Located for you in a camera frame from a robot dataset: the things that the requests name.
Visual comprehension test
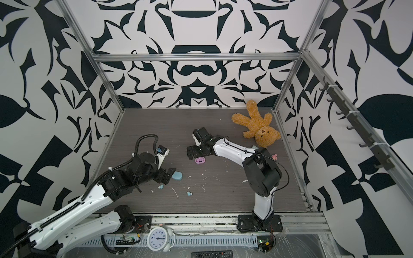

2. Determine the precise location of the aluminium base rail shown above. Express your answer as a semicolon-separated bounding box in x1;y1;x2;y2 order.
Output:
135;212;331;235

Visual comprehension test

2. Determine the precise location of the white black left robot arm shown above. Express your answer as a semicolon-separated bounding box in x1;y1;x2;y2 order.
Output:
1;134;176;258

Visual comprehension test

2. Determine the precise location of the green circuit board left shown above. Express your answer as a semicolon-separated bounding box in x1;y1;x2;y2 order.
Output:
116;235;141;245

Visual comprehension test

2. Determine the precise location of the white slotted cable duct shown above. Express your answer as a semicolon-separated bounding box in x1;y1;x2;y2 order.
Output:
82;234;264;248

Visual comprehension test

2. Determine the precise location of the black wall hook rail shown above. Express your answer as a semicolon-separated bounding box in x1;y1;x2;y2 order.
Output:
321;77;395;170

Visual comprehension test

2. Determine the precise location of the white round alarm clock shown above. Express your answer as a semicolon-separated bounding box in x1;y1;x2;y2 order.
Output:
147;226;176;253

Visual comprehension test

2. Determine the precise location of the purple earbud charging case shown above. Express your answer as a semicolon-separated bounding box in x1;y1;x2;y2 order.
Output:
195;157;206;164

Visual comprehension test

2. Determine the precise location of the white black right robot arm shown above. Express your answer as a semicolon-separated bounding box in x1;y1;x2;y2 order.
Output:
187;127;284;233

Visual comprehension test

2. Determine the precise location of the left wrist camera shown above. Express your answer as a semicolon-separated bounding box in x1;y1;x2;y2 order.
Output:
156;145;170;169

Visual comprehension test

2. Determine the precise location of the brown teddy bear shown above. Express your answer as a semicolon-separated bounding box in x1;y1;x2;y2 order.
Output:
231;100;281;148

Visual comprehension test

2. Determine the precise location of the black remote control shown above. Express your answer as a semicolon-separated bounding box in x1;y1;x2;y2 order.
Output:
190;250;233;258

